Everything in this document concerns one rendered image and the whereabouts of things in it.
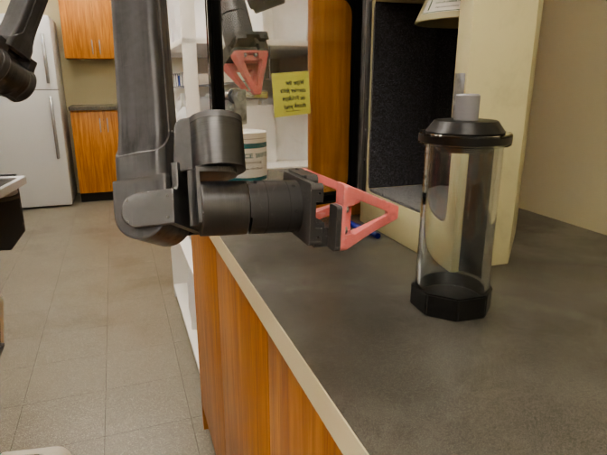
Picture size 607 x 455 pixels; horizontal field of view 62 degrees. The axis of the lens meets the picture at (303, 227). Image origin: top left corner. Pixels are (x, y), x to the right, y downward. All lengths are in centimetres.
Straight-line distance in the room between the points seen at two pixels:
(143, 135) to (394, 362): 35
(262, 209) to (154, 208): 11
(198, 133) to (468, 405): 37
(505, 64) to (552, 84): 46
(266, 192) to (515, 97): 44
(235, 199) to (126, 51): 21
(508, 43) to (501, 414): 51
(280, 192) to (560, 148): 82
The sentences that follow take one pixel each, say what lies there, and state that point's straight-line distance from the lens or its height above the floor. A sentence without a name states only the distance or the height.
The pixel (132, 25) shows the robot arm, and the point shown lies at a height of 128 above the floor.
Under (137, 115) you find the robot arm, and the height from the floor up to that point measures 119.
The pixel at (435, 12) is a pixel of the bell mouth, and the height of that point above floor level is 133.
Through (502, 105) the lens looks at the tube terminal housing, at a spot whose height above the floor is 119.
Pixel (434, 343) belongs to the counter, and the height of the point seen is 94.
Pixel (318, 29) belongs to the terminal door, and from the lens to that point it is 97.
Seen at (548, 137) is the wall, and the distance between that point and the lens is 126.
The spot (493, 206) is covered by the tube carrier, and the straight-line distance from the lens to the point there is 64.
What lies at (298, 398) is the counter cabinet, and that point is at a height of 82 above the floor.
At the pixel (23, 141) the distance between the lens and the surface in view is 559.
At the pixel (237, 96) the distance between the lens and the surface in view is 87.
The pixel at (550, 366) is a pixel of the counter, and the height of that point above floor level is 94.
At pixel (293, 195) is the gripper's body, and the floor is 111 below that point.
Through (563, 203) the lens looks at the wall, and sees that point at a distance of 124.
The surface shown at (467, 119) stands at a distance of 63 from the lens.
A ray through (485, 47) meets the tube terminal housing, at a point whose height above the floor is 127.
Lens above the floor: 122
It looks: 16 degrees down
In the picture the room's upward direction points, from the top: straight up
